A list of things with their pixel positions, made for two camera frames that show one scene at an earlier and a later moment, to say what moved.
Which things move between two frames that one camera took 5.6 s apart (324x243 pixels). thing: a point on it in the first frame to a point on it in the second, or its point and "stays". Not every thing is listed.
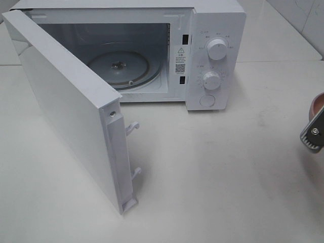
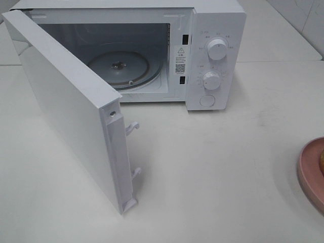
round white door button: x=207 y=100 stays
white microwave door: x=90 y=107 stays
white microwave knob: x=211 y=80 stays
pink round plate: x=316 y=106 to x=310 y=176
